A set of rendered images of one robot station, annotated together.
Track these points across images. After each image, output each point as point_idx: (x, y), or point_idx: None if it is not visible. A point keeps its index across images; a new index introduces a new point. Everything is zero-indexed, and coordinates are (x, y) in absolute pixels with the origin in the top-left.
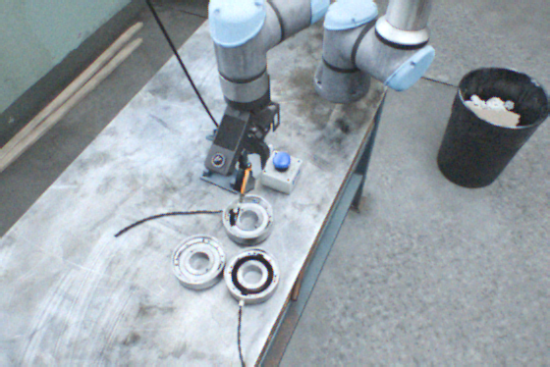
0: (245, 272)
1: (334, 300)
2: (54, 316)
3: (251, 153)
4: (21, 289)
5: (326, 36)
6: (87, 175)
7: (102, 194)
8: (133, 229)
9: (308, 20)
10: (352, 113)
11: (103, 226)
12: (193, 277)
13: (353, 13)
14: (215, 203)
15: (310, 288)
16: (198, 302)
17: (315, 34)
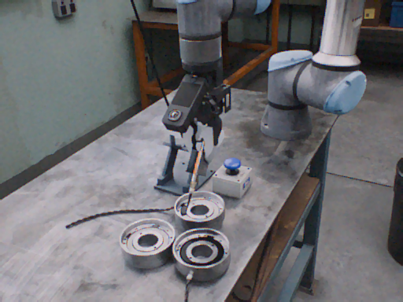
0: (194, 253)
1: None
2: None
3: (205, 127)
4: None
5: (270, 79)
6: (49, 185)
7: (60, 198)
8: (84, 222)
9: (255, 1)
10: (297, 146)
11: (56, 220)
12: (141, 253)
13: (292, 56)
14: (167, 204)
15: None
16: (143, 281)
17: (261, 101)
